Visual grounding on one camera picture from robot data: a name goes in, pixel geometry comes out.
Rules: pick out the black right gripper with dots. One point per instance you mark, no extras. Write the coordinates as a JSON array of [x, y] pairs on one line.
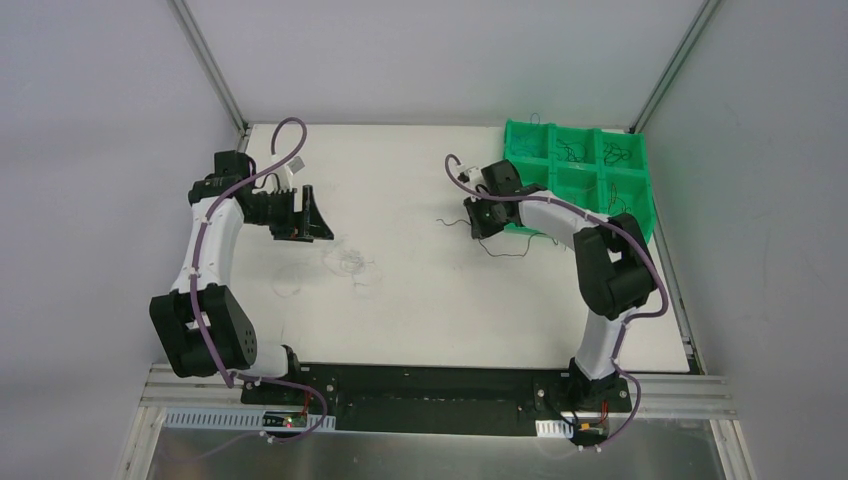
[[477, 221]]

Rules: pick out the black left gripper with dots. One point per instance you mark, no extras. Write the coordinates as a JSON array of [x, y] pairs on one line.
[[303, 212]]

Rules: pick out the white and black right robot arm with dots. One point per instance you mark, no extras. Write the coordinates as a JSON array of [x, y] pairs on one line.
[[615, 272]]

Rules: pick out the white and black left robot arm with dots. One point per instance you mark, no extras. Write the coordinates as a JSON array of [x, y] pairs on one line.
[[202, 327]]

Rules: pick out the green plastic compartment bin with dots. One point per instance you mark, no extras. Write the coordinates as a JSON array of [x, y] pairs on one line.
[[605, 172]]

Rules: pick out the small left controller board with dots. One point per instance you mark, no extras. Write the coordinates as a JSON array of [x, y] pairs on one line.
[[284, 420]]

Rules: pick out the small controller board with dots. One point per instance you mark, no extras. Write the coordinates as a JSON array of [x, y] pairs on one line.
[[284, 420], [590, 434]]

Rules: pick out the small right controller board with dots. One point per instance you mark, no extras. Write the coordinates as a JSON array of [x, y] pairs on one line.
[[590, 434]]

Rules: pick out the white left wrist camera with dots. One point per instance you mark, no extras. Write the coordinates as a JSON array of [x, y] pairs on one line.
[[284, 175]]

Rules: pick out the black robot base mount plate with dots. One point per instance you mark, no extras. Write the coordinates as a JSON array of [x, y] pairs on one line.
[[438, 400]]

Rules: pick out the white slotted cable duct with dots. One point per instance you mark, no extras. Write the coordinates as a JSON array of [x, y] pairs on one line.
[[235, 420]]

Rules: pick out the aluminium frame rail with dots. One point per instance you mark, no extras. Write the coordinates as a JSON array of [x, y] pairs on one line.
[[664, 396]]

